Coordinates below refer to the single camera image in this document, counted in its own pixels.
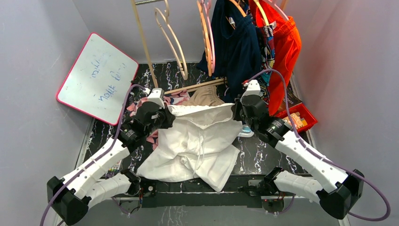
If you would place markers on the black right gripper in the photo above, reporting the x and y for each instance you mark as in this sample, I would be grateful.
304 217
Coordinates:
235 108

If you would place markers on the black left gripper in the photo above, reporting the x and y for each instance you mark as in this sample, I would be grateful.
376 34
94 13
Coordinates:
169 117

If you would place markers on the white shorts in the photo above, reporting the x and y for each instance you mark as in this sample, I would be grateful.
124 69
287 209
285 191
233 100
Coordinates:
198 145

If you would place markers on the light wooden hanger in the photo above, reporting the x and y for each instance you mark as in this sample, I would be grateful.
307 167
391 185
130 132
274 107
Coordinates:
162 20

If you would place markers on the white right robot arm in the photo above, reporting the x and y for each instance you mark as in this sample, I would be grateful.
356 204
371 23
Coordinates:
335 190

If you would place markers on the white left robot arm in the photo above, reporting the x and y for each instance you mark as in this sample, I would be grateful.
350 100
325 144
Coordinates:
116 148

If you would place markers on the pink shark print shorts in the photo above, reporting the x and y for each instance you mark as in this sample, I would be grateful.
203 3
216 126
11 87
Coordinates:
138 108

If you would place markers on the beige shorts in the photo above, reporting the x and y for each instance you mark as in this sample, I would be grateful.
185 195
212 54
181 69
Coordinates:
204 96

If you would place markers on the navy blue hanging shorts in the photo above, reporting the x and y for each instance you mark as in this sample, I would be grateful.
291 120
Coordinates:
237 51

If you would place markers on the colourful print hanging shorts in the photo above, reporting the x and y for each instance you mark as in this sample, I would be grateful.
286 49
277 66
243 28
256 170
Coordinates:
266 45

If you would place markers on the orange hanging shorts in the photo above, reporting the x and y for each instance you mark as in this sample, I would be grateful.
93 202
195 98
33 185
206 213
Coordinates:
287 43

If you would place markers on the pink and orange hanger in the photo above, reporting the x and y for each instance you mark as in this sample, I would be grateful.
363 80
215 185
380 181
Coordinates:
204 7

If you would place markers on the dark book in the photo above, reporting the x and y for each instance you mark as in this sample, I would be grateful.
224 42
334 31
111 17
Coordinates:
292 101

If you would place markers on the red plastic bin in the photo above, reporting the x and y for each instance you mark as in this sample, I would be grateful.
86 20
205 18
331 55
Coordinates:
302 117

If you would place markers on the coloured marker pack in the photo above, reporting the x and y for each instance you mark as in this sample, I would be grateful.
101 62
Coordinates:
114 169

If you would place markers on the pink framed whiteboard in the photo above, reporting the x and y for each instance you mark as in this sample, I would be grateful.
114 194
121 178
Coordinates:
98 80

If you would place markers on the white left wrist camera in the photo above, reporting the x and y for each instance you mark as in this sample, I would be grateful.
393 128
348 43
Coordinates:
156 96

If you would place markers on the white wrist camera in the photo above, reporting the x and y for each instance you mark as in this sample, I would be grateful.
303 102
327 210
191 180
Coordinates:
252 87
156 96

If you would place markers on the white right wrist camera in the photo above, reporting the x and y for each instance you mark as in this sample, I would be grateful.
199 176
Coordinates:
252 87

